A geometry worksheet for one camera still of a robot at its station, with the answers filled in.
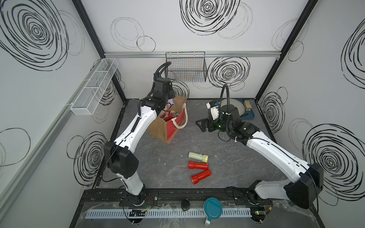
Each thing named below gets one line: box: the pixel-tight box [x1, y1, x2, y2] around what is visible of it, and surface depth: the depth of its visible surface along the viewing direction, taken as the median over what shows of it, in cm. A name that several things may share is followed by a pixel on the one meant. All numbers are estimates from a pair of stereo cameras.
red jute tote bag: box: [147, 95, 189, 144], surface depth 91 cm
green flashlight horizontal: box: [188, 152, 209, 163], surface depth 88 cm
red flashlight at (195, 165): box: [188, 161, 209, 170], surface depth 84 cm
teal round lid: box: [203, 197, 223, 227], surface depth 66 cm
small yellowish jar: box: [244, 99, 253, 112], surface depth 114 cm
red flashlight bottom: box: [191, 169, 212, 185], surface depth 80 cm
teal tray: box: [239, 98, 255, 120], surface depth 114 cm
